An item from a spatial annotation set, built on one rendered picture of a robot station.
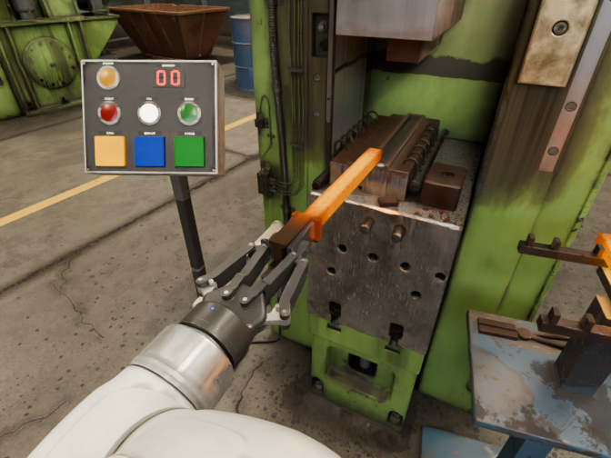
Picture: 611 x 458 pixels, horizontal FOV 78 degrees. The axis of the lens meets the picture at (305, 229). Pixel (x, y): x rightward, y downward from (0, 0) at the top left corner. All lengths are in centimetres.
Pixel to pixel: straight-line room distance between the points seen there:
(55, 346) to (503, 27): 209
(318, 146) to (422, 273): 47
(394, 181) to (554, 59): 39
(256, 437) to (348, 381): 125
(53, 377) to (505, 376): 167
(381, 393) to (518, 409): 65
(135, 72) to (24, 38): 437
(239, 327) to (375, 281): 68
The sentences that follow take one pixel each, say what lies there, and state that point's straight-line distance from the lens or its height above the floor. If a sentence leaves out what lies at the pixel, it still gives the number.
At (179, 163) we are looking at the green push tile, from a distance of 100.
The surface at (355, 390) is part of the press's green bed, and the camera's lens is 146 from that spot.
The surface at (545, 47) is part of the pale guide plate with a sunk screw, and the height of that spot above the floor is 126.
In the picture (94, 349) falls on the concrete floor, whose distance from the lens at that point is 198.
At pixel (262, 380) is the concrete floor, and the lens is 166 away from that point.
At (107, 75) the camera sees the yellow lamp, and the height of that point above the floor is 117.
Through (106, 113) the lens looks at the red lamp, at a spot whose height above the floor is 109.
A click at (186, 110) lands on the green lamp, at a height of 110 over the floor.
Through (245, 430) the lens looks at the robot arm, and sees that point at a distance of 24.
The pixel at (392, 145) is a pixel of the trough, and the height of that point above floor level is 99.
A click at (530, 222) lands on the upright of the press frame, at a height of 86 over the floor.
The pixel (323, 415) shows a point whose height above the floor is 0.
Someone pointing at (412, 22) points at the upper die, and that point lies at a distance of 84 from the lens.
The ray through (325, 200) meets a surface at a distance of 62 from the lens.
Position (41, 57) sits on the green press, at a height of 58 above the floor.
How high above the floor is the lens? 138
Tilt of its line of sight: 35 degrees down
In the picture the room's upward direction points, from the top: straight up
